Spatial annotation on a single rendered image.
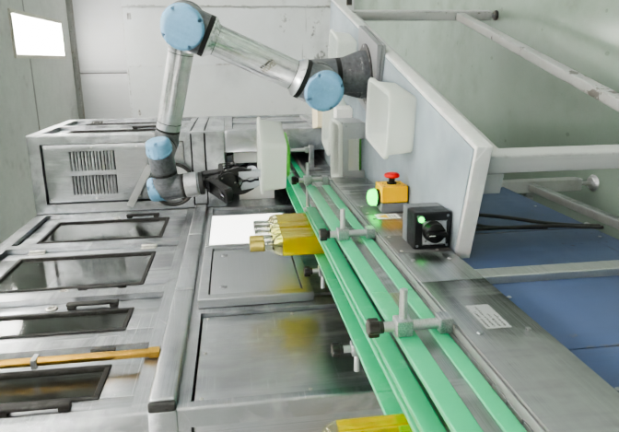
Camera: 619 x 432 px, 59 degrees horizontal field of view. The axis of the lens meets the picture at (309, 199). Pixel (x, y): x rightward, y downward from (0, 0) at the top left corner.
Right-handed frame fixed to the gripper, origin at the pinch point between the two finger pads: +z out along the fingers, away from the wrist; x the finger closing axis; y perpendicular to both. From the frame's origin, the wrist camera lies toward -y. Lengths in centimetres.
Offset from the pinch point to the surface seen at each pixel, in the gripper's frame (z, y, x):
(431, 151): 38, -42, -20
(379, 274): 19, -68, -8
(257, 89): 7, 365, 79
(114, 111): -139, 405, 94
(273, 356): -4, -51, 24
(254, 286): -7.9, -16.4, 28.4
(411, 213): 29, -57, -14
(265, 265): -3.9, 0.6, 33.0
